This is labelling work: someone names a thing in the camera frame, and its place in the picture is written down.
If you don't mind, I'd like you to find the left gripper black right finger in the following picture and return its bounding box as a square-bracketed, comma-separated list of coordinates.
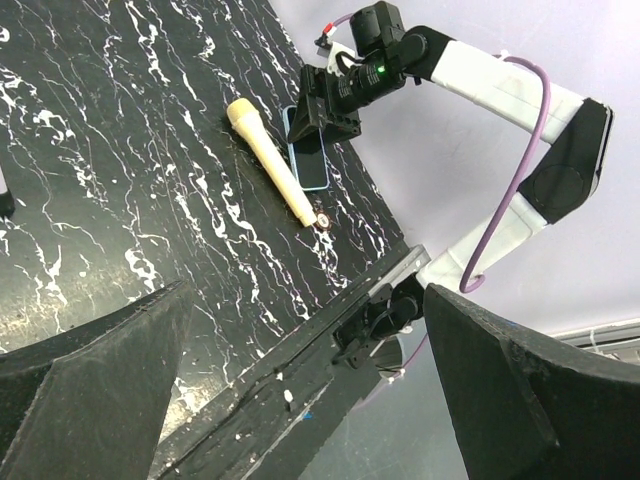
[423, 284, 639, 479]

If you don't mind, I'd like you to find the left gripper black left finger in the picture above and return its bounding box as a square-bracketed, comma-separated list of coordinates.
[1, 281, 194, 479]

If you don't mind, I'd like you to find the phone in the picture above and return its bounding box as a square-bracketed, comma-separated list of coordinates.
[287, 131, 330, 192]

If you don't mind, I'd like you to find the orange poker chip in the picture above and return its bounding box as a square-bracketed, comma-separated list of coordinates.
[316, 212, 331, 230]

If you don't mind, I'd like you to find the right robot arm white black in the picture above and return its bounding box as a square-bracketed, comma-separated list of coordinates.
[284, 1, 614, 353]

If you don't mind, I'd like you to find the cream toy microphone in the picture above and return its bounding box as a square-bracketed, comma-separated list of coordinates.
[226, 98, 317, 227]

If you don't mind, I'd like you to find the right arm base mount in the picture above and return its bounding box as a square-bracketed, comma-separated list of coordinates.
[332, 274, 424, 369]

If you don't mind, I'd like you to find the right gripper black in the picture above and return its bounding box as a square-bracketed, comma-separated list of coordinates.
[288, 64, 361, 143]

